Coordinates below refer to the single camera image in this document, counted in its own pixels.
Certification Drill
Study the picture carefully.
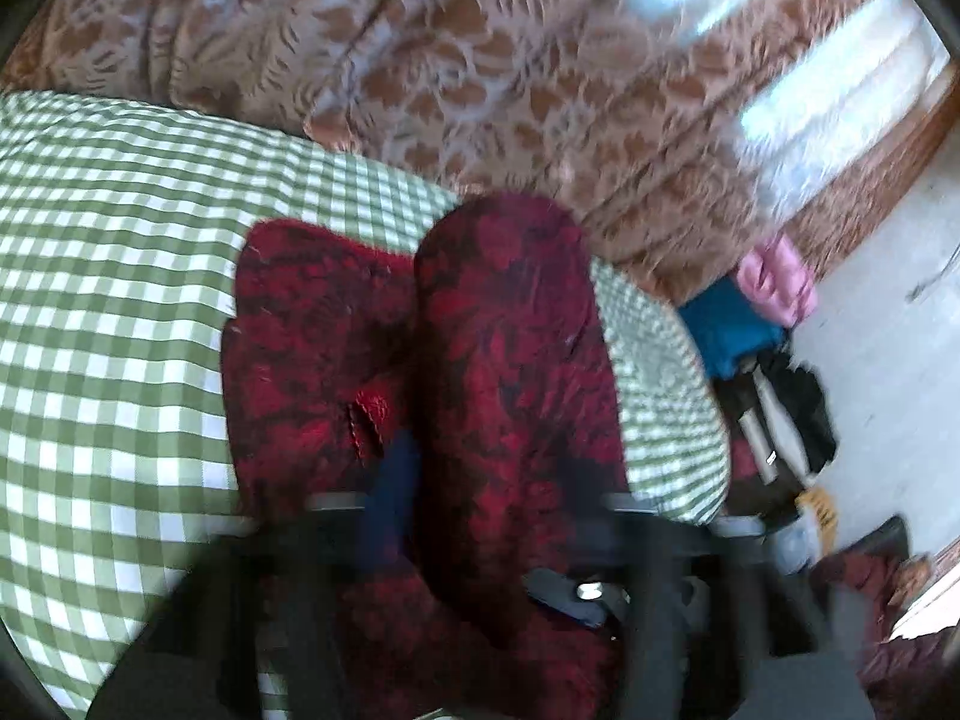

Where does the pink garment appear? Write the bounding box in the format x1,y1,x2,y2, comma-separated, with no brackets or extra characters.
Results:
732,232,818,328

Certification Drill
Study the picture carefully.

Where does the blue garment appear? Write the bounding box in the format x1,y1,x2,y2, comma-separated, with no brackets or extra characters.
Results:
679,278,788,380

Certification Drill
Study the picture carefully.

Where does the brown floral curtain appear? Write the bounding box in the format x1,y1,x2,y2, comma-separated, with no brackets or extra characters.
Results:
2,0,958,302

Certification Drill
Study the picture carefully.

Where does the black garment pile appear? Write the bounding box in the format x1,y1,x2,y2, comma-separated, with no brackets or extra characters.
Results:
711,346,838,484

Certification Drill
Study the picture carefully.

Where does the red black patterned sweater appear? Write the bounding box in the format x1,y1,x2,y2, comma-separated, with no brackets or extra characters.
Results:
221,195,626,718

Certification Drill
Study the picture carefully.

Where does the green white checkered bedsheet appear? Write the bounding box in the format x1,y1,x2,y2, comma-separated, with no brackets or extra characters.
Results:
2,93,729,718

